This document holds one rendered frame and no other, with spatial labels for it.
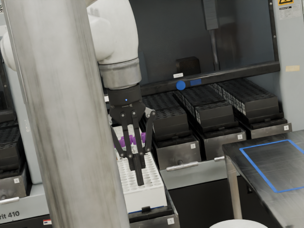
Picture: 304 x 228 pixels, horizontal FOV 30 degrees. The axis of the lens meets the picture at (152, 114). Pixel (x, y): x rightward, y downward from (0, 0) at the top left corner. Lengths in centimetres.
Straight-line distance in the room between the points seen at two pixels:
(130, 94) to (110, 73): 6
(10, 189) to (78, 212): 110
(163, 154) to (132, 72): 59
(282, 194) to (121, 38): 49
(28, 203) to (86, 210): 111
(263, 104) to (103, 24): 83
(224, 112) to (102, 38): 75
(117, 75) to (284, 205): 45
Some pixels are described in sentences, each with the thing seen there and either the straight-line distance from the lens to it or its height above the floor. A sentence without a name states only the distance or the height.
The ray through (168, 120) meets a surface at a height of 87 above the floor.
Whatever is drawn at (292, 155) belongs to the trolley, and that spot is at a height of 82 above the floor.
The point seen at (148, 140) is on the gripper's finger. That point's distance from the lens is 131.
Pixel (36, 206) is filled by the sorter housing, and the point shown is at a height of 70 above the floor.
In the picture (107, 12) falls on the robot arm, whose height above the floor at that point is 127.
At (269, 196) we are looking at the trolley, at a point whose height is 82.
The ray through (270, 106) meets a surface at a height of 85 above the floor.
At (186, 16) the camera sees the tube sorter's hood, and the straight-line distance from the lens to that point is 179.
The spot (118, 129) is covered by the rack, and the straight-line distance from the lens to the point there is 186.
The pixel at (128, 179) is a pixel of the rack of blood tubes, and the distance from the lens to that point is 138.
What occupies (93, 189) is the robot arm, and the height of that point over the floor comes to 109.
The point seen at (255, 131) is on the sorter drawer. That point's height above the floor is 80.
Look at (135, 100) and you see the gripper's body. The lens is 126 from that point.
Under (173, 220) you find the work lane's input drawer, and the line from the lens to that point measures 130.
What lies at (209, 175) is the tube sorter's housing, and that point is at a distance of 183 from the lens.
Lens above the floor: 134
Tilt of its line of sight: 14 degrees down
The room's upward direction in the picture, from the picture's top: 10 degrees counter-clockwise
